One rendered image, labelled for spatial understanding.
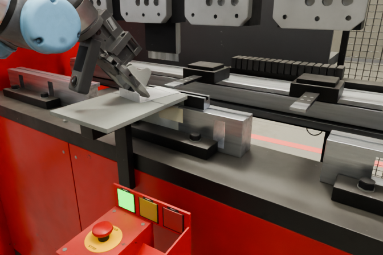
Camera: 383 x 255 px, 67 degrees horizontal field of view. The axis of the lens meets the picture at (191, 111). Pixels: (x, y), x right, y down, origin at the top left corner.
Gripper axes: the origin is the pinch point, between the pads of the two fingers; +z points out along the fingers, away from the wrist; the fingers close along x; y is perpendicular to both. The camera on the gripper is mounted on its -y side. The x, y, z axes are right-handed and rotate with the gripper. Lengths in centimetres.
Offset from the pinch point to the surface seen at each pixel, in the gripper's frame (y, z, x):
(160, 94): 3.6, 4.1, -2.7
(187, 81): 14.7, 13.1, 2.2
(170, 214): -18.6, 8.9, -21.8
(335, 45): 522, 525, 204
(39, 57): 4, 6, 88
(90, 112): -10.8, -7.8, -2.1
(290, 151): 81, 200, 43
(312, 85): 27.0, 21.2, -28.8
